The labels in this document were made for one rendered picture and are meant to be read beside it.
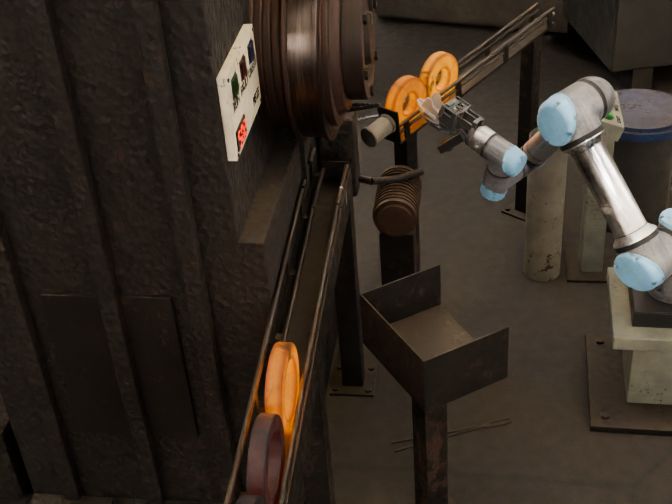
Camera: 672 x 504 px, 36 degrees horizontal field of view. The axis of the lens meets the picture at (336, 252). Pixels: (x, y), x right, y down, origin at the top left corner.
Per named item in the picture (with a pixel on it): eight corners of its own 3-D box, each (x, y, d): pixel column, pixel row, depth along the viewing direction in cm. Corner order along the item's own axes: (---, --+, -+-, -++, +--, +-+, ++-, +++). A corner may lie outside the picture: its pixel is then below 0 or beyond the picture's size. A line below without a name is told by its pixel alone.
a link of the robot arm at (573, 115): (695, 265, 260) (593, 72, 255) (659, 294, 252) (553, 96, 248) (660, 272, 270) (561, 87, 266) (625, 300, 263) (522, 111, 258)
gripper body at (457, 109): (455, 93, 291) (489, 116, 286) (448, 117, 297) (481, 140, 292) (439, 104, 286) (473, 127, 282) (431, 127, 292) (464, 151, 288)
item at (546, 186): (523, 282, 342) (529, 143, 313) (522, 261, 352) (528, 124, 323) (560, 282, 341) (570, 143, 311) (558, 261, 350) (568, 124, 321)
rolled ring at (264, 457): (276, 393, 191) (259, 392, 191) (259, 480, 178) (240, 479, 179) (289, 449, 204) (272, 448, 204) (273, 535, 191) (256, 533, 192)
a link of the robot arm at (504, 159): (507, 185, 283) (515, 163, 277) (476, 163, 287) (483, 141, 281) (524, 171, 287) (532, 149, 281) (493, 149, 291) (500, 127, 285)
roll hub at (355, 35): (345, 121, 235) (337, 2, 219) (358, 68, 258) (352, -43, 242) (369, 121, 234) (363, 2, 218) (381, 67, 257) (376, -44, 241)
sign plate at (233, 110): (227, 161, 206) (215, 78, 196) (252, 101, 227) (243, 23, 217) (239, 161, 206) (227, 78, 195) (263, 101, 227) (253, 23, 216)
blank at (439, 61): (415, 65, 300) (424, 68, 298) (447, 41, 308) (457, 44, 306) (420, 111, 310) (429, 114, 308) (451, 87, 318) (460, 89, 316)
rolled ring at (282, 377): (277, 416, 192) (259, 415, 193) (292, 450, 208) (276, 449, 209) (289, 326, 201) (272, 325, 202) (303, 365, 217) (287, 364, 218)
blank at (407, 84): (381, 90, 292) (390, 93, 290) (415, 65, 300) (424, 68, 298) (387, 136, 302) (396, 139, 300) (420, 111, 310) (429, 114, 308)
